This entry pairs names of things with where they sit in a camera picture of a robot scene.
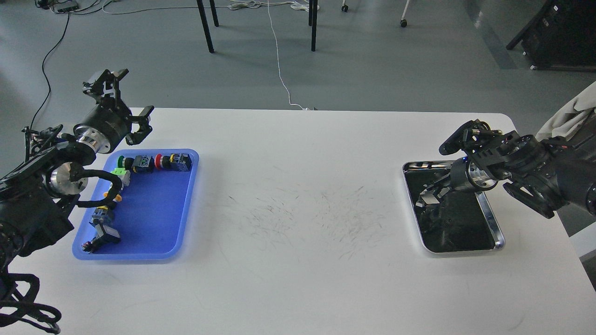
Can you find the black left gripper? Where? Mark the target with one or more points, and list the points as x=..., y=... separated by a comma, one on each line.
x=107, y=124

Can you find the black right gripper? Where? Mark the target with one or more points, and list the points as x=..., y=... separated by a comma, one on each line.
x=465, y=176

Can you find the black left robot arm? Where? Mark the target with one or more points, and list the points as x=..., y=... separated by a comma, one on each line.
x=38, y=196

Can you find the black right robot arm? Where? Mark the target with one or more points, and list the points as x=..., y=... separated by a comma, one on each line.
x=545, y=175

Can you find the shiny metal tray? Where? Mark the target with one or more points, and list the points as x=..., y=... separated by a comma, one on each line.
x=463, y=223

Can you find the blue plastic tray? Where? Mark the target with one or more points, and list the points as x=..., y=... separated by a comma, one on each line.
x=150, y=214

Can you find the black table leg left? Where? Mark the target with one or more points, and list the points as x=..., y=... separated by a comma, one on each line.
x=203, y=18

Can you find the black table leg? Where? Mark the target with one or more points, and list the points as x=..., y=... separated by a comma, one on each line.
x=312, y=21
x=203, y=18

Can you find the beige cloth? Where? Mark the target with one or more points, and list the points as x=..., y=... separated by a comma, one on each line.
x=568, y=120

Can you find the black cabinet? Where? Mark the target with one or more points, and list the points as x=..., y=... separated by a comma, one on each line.
x=561, y=36

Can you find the black table leg right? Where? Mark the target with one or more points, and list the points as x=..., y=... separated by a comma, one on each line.
x=312, y=21

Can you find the green push button switch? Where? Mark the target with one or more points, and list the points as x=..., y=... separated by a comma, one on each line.
x=141, y=164

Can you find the light green button switch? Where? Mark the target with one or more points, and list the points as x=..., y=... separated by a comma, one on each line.
x=123, y=174

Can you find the red push button switch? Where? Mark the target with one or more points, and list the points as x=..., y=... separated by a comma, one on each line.
x=180, y=162

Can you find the yellow ring button switch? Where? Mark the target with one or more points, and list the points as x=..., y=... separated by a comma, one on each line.
x=103, y=215

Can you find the black switch with white face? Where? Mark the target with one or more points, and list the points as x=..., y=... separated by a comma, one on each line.
x=104, y=235

